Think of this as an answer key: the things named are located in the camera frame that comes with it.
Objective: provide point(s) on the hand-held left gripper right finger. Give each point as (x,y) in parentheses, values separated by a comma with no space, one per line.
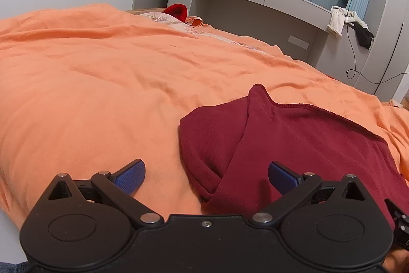
(282,177)

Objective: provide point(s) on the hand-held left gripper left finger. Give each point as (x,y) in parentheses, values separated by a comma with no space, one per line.
(131,177)

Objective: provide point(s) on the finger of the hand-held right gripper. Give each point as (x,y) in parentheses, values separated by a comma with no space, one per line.
(401,228)

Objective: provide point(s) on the dark red shirt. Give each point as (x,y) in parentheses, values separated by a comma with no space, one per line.
(287,138)

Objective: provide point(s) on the orange blanket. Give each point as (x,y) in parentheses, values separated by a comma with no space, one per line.
(96,84)

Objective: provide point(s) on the person's blue jeans leg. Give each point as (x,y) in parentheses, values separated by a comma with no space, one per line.
(14,268)

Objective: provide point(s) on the black garment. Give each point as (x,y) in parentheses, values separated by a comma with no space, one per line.
(362,34)

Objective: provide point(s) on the white garment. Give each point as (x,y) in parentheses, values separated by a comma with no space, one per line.
(337,22)

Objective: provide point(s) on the small orange cloth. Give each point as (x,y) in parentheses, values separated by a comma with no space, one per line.
(195,22)

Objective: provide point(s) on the bright red cloth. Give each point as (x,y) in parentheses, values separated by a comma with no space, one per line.
(175,11)

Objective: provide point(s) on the white wall socket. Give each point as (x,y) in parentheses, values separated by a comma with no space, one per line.
(298,41)

